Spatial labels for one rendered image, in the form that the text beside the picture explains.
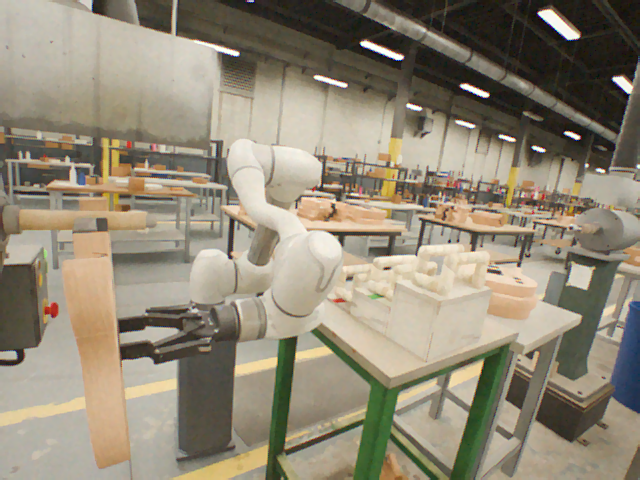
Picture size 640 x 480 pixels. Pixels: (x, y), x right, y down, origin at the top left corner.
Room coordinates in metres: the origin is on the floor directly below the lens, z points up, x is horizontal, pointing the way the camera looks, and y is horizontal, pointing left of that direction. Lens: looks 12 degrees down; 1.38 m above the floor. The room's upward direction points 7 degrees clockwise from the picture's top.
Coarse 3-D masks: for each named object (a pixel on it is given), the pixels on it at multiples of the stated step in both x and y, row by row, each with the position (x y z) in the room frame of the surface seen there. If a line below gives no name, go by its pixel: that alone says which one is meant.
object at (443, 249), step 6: (426, 246) 0.88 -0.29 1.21; (432, 246) 0.89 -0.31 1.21; (438, 246) 0.90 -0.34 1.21; (444, 246) 0.92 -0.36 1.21; (450, 246) 0.93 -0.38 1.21; (456, 246) 0.95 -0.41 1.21; (426, 252) 0.86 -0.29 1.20; (432, 252) 0.87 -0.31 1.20; (438, 252) 0.89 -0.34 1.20; (444, 252) 0.91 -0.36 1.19; (450, 252) 0.93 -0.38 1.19; (456, 252) 0.95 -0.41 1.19
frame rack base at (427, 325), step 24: (408, 288) 0.84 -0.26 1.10; (456, 288) 0.88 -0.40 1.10; (408, 312) 0.83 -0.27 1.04; (432, 312) 0.77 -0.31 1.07; (456, 312) 0.81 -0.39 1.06; (480, 312) 0.90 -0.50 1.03; (408, 336) 0.82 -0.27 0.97; (432, 336) 0.76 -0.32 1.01; (456, 336) 0.83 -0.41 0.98; (480, 336) 0.92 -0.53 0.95; (432, 360) 0.78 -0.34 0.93
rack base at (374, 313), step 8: (360, 288) 1.01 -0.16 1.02; (352, 296) 1.00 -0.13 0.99; (360, 296) 0.98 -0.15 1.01; (352, 304) 1.00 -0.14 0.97; (360, 304) 0.97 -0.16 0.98; (368, 304) 0.95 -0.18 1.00; (376, 304) 0.92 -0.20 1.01; (384, 304) 0.90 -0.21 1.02; (352, 312) 1.00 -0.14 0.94; (360, 312) 0.97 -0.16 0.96; (368, 312) 0.94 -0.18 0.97; (376, 312) 0.92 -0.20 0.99; (384, 312) 0.89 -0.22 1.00; (360, 320) 0.96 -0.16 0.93; (368, 320) 0.94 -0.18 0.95; (376, 320) 0.91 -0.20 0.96; (384, 320) 0.89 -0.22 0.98; (376, 328) 0.91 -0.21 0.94; (384, 328) 0.88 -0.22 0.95
